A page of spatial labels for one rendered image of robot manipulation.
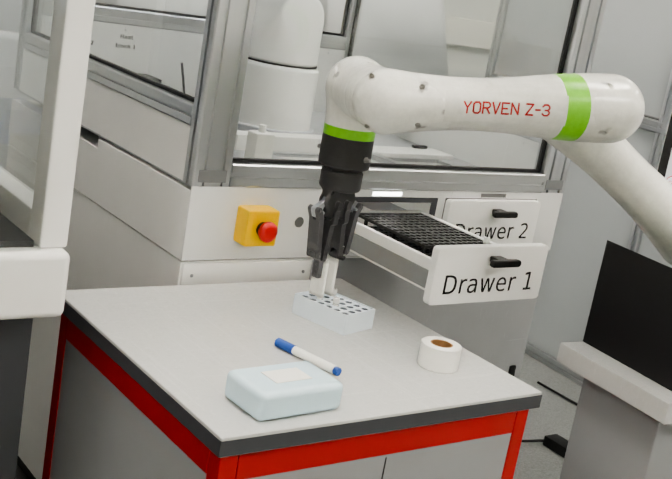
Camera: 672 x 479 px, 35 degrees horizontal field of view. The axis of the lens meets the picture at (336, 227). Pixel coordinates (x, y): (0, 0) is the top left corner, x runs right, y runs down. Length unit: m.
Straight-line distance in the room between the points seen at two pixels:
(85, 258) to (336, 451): 1.01
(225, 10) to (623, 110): 0.72
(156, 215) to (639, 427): 0.99
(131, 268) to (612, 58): 2.43
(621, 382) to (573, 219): 2.28
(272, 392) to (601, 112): 0.77
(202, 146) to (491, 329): 0.96
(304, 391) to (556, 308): 2.86
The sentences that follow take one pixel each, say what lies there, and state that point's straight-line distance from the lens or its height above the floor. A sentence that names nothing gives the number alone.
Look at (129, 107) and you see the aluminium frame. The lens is 2.24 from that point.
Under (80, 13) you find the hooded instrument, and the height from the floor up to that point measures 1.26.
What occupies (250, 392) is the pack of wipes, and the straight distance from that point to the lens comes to 1.51.
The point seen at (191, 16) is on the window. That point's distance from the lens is 2.07.
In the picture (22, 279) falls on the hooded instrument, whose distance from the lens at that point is 1.63.
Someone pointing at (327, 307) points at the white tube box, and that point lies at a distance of 1.91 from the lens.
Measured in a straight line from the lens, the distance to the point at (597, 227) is 4.17.
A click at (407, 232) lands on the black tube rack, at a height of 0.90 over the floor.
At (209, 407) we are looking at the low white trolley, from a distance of 1.53.
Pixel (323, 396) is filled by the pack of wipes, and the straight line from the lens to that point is 1.56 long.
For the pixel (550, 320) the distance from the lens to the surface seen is 4.35.
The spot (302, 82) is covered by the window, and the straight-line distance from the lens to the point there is 2.10.
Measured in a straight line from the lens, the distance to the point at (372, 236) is 2.11.
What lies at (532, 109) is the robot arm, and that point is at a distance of 1.83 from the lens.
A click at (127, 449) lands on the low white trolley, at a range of 1.73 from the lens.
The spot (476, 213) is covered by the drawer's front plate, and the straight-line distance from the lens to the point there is 2.43.
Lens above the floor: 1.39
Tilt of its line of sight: 14 degrees down
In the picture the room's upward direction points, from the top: 10 degrees clockwise
